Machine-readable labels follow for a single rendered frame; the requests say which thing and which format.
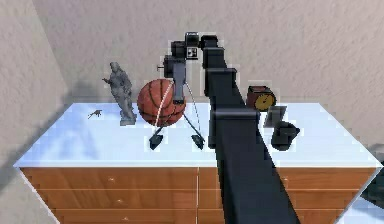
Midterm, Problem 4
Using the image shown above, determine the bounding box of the grey picture frame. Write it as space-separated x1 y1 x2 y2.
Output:
263 105 289 129

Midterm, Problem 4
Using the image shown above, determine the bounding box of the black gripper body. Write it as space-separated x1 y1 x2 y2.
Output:
156 40 188 105

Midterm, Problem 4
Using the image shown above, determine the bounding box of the grey human figure statue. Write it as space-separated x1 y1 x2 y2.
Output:
101 61 138 127

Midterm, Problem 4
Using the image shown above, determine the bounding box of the wooden white-topped chest of drawers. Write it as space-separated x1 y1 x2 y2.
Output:
12 101 384 224

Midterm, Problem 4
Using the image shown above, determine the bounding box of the red-brown clock with yellow face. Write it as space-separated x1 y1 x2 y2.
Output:
246 85 278 113

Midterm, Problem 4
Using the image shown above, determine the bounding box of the black rounded object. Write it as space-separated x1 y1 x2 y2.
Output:
270 121 301 152

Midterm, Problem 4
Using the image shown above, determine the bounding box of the small dark figurine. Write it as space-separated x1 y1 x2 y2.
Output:
87 109 103 120

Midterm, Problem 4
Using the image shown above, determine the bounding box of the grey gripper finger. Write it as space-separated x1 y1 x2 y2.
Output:
148 79 176 151
182 80 206 151

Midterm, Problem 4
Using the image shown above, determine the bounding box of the orange basketball with dark lines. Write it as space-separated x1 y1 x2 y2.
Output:
136 78 187 127

